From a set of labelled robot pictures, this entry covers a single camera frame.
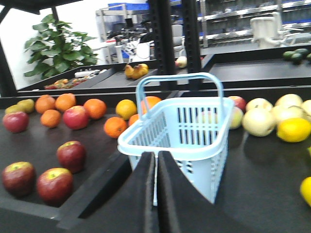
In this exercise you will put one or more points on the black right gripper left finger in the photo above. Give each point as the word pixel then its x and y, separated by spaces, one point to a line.
pixel 130 209

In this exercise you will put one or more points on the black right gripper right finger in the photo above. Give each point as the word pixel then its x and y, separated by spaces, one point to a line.
pixel 181 208

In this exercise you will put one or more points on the light blue plastic basket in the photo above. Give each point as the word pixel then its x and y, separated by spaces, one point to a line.
pixel 194 130

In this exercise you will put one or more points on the dark red apple front middle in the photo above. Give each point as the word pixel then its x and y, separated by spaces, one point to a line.
pixel 55 186

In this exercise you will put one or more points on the dark red apple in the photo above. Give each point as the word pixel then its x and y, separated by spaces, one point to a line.
pixel 55 186
pixel 19 178
pixel 72 156

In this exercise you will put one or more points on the dark red apple upper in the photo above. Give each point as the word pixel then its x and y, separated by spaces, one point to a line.
pixel 72 156

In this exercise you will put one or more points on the black wooden fruit display stand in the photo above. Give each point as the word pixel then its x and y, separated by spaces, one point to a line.
pixel 260 185

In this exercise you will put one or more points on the orange fruit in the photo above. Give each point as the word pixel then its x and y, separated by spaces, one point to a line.
pixel 115 126

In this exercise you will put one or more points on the red apple among oranges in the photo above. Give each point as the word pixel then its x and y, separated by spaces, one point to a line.
pixel 76 117

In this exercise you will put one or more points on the pale white pear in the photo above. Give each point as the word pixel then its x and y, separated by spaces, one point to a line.
pixel 258 122

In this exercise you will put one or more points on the dark red apple front left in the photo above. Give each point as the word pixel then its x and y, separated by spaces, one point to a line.
pixel 19 178

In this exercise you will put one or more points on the yellow lemon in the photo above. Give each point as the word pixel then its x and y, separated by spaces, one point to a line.
pixel 293 130

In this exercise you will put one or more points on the red apple far left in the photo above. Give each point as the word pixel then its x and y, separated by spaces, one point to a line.
pixel 16 122

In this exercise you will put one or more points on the green potted plant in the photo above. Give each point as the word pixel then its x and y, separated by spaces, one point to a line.
pixel 56 48

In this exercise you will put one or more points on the black upright post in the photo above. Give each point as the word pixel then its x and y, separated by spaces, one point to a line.
pixel 160 17

